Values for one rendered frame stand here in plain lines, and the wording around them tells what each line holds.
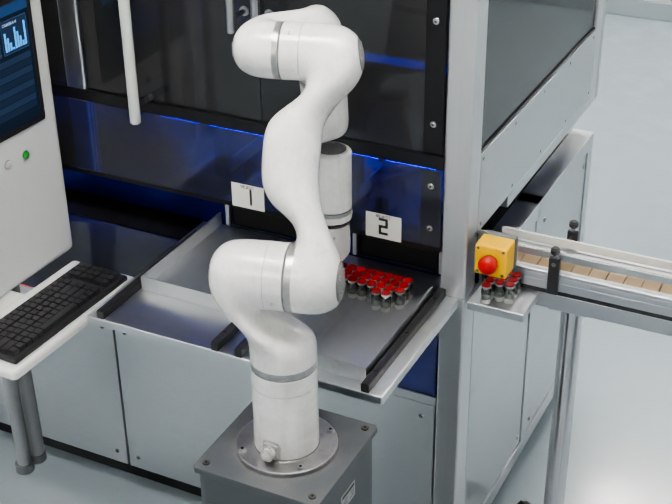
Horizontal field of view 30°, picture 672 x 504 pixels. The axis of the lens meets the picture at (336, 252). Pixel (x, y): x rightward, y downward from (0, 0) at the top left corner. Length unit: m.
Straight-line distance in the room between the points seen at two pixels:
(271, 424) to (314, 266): 0.33
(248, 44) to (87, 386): 1.57
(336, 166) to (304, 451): 0.58
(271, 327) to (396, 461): 0.97
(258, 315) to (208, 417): 1.17
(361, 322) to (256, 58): 0.73
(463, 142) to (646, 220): 2.55
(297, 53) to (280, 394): 0.59
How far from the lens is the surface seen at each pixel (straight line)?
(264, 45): 2.16
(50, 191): 3.06
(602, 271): 2.80
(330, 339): 2.61
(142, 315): 2.73
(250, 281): 2.11
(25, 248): 3.03
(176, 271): 2.87
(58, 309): 2.89
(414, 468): 3.07
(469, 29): 2.49
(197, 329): 2.66
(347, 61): 2.13
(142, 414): 3.44
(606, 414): 3.94
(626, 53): 6.77
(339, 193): 2.54
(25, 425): 3.39
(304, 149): 2.12
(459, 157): 2.59
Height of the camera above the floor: 2.31
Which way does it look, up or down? 29 degrees down
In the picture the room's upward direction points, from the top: 1 degrees counter-clockwise
